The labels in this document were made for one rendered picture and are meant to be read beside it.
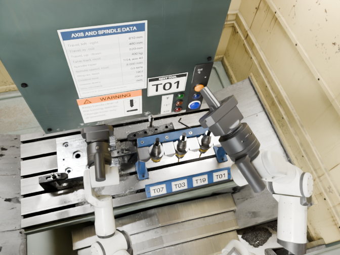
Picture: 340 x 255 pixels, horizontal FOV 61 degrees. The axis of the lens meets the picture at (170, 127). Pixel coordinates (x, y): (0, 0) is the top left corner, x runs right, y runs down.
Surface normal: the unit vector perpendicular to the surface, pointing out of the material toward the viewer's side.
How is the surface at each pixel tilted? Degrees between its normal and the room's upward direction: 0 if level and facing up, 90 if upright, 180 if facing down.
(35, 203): 0
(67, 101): 90
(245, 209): 24
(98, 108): 90
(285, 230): 48
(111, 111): 90
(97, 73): 90
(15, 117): 0
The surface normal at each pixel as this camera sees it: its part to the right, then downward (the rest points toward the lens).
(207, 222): 0.20, -0.52
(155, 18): 0.25, 0.84
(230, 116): 0.41, -0.12
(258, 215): -0.33, -0.40
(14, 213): 0.46, -0.54
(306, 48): -0.97, 0.18
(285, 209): -0.66, -0.18
